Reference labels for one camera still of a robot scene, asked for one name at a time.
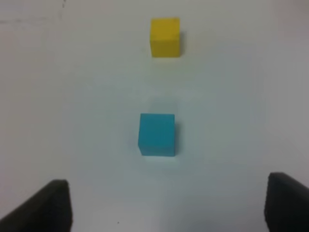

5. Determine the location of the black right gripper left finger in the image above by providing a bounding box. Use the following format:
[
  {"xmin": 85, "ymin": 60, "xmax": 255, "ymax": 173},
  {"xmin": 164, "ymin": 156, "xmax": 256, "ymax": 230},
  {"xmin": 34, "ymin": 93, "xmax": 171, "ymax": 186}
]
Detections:
[{"xmin": 0, "ymin": 180, "xmax": 72, "ymax": 232}]

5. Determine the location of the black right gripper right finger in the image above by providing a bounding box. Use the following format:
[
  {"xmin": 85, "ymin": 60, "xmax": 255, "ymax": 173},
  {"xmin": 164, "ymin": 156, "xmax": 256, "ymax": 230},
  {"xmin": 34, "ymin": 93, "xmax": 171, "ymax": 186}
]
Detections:
[{"xmin": 264, "ymin": 173, "xmax": 309, "ymax": 232}]

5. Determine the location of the blue block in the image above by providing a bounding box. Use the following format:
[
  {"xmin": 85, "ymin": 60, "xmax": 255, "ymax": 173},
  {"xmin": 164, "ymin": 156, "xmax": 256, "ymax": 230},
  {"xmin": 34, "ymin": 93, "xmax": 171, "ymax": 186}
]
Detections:
[{"xmin": 138, "ymin": 113, "xmax": 175, "ymax": 157}]

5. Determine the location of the yellow block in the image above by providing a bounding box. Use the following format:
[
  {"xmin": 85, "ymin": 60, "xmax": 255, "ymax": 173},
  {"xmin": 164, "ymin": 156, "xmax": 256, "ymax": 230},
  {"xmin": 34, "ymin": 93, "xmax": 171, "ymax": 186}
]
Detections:
[{"xmin": 150, "ymin": 17, "xmax": 181, "ymax": 58}]

